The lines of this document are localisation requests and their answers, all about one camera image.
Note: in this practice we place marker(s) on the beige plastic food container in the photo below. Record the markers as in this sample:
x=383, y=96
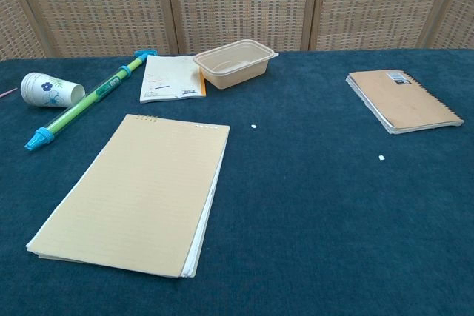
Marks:
x=231, y=66

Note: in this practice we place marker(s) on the white notepad with orange edge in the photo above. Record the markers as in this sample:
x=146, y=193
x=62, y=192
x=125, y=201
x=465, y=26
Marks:
x=168, y=79

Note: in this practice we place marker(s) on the tan loose-leaf binder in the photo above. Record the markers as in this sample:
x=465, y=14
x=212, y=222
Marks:
x=137, y=197

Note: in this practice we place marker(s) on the woven bamboo folding screen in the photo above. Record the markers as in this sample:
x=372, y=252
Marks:
x=237, y=1

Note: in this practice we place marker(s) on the green and blue water syringe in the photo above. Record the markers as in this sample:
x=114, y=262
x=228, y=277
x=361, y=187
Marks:
x=89, y=99

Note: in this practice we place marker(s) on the thin pink stick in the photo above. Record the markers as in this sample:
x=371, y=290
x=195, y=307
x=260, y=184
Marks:
x=7, y=93

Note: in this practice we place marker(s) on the small brown spiral notebook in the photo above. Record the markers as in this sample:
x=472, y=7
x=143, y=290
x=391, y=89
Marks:
x=403, y=103

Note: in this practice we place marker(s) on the white floral paper cup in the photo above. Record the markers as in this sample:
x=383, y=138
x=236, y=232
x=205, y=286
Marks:
x=46, y=90

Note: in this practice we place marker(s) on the dark blue table cloth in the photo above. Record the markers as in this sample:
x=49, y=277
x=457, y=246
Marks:
x=296, y=220

